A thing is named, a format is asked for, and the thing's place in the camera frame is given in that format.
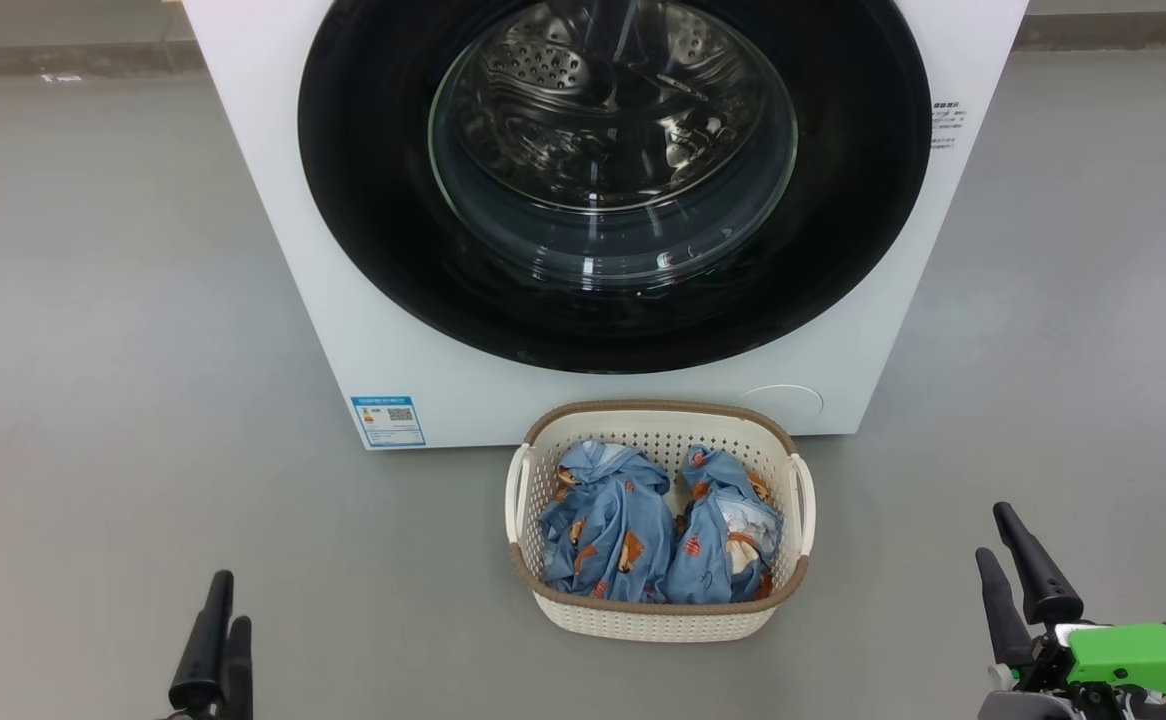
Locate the black round glass washer door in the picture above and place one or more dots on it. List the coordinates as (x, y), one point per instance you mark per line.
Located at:
(373, 200)

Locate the blue cartoon print garment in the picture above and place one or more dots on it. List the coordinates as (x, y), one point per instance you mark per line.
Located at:
(608, 530)

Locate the blue energy label sticker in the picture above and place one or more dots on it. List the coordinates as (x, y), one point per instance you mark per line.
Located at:
(388, 420)

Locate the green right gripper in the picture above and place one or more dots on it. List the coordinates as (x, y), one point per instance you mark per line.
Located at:
(1133, 660)

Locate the stainless steel washing machine drum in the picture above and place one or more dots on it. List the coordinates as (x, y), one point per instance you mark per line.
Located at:
(583, 110)

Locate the cream perforated laundry basket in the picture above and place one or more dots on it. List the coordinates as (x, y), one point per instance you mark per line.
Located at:
(643, 620)

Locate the blue print garment white lining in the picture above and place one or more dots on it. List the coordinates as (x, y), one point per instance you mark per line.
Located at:
(713, 560)

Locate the white front-load washing machine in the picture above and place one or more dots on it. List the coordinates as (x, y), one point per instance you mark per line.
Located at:
(273, 250)

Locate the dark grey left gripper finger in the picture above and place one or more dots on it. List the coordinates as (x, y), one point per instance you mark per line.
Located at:
(239, 680)
(201, 660)

